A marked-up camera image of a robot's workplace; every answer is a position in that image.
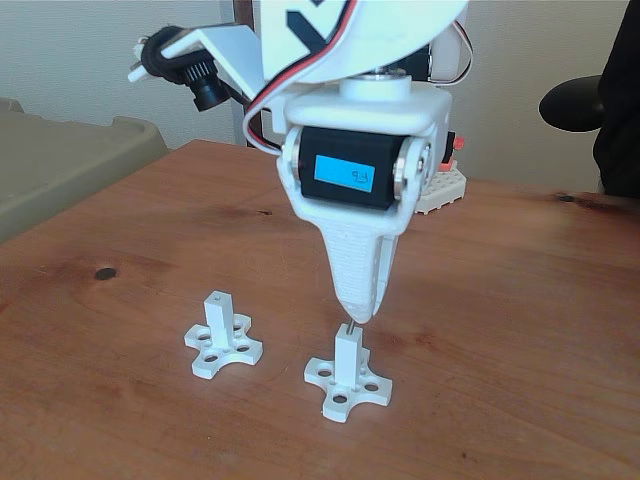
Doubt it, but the orange and black clamp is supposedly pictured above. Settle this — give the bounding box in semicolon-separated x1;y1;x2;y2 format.
441;130;466;172

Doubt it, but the brown wooden strip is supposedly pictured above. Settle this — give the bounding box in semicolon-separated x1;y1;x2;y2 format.
232;0;265;150

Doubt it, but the black chair armrest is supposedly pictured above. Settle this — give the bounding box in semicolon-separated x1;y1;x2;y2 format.
537;75;604;134

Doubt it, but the person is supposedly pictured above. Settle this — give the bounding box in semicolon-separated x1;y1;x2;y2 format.
592;0;640;199

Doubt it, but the olive plastic bin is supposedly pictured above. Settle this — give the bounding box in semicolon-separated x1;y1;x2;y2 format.
0;97;170;245

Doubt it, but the white studded base plate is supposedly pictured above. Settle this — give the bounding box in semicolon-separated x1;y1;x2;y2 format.
415;164;468;216

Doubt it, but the white cross-base post stand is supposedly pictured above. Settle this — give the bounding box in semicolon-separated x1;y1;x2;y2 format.
303;323;395;425
182;291;265;380

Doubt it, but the red white arm servo wire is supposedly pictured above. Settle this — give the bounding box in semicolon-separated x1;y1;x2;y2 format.
428;22;475;85

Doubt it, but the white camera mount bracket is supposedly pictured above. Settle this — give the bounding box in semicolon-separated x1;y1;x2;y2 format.
127;27;265;101

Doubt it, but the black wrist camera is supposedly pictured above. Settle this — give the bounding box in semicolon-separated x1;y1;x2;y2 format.
180;53;227;114

